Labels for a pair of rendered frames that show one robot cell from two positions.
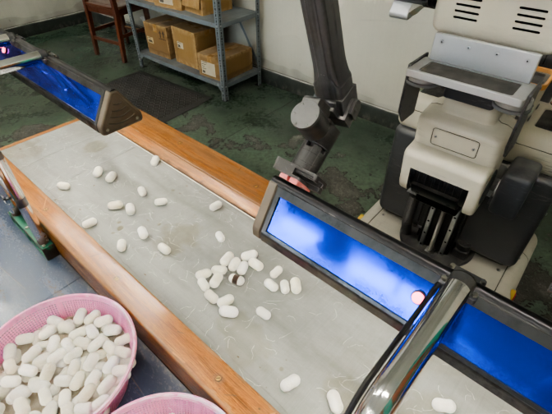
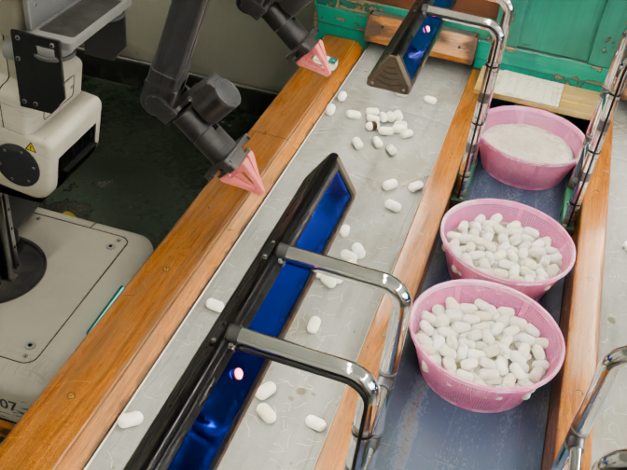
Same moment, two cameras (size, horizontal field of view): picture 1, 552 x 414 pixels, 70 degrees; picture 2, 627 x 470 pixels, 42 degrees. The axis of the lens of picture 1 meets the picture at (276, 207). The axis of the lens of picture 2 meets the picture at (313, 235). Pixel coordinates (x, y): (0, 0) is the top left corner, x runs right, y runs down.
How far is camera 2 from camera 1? 1.61 m
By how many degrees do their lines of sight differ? 83
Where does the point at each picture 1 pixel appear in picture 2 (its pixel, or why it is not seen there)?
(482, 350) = (435, 22)
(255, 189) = (173, 269)
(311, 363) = (368, 201)
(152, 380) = not seen: hidden behind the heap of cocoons
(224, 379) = (420, 229)
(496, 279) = (56, 221)
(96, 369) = (464, 318)
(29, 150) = not seen: outside the picture
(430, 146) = (44, 124)
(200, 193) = (189, 336)
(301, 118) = (231, 96)
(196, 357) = (416, 249)
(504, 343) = not seen: hidden behind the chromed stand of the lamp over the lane
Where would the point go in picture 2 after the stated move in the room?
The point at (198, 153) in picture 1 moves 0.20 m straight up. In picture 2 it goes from (99, 357) to (90, 258)
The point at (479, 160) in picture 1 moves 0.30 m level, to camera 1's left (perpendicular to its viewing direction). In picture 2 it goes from (76, 92) to (106, 166)
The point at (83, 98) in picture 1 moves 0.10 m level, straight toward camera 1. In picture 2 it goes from (332, 202) to (374, 173)
